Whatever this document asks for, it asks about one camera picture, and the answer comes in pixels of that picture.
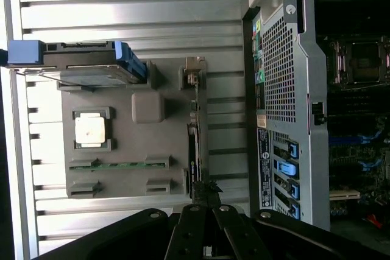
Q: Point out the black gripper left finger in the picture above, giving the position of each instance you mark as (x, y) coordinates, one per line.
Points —
(186, 232)

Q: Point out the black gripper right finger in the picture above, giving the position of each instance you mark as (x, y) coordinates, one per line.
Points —
(240, 235)

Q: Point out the green RAM stick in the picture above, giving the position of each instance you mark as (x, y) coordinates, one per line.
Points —
(122, 166)

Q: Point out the grey parts rack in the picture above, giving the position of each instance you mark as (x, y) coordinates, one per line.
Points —
(137, 144)

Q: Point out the white PCI expansion slot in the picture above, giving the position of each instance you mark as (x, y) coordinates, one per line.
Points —
(344, 195)

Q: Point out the green motherboard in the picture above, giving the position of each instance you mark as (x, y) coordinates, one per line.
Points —
(350, 156)

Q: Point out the silver CPU chip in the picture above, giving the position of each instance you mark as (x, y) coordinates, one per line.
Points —
(90, 130)

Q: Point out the blue expansion slot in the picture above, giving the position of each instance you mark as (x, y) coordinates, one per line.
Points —
(350, 140)

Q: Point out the open grey PC case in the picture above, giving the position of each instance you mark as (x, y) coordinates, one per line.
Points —
(304, 89)

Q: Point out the hard disk in blue caddy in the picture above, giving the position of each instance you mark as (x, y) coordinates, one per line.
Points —
(85, 59)

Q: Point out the metal CPU socket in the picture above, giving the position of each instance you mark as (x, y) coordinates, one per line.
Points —
(362, 62)

